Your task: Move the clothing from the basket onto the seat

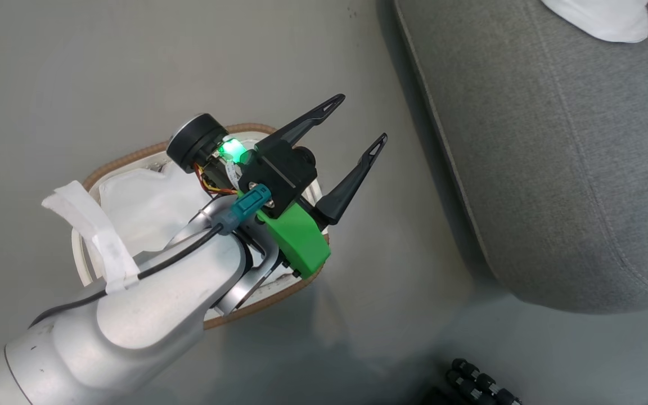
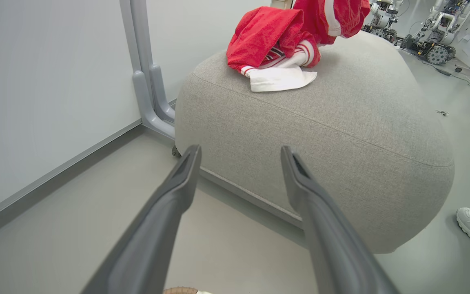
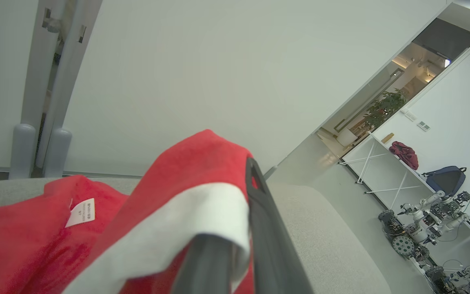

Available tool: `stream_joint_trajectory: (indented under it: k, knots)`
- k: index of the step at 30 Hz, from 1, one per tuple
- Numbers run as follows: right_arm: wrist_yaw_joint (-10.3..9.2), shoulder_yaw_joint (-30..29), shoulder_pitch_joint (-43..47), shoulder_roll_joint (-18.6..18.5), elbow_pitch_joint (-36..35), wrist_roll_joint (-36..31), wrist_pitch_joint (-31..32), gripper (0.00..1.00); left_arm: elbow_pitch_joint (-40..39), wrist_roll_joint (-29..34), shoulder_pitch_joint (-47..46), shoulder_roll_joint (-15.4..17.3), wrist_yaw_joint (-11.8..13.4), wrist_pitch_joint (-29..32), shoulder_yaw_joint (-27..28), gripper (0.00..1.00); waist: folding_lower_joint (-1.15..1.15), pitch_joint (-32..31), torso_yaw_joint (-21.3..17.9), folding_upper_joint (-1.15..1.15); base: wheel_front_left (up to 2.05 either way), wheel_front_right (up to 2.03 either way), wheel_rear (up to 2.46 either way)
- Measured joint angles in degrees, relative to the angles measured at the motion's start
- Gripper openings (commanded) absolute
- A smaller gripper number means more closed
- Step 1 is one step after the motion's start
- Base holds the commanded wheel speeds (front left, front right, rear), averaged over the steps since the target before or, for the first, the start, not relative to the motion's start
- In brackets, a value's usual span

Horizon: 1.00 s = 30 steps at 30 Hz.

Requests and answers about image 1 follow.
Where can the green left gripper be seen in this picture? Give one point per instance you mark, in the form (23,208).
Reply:
(296,239)

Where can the white laundry basket brown rim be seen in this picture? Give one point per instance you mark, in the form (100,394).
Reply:
(80,264)

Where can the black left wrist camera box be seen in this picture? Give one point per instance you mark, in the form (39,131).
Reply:
(279,171)

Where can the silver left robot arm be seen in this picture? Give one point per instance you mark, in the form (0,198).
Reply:
(133,320)

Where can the grey fabric sofa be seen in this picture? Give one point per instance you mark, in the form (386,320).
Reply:
(554,169)

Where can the white garment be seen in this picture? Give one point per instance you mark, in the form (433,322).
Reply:
(144,208)
(599,17)

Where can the white tape strip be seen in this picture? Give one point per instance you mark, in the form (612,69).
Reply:
(102,236)

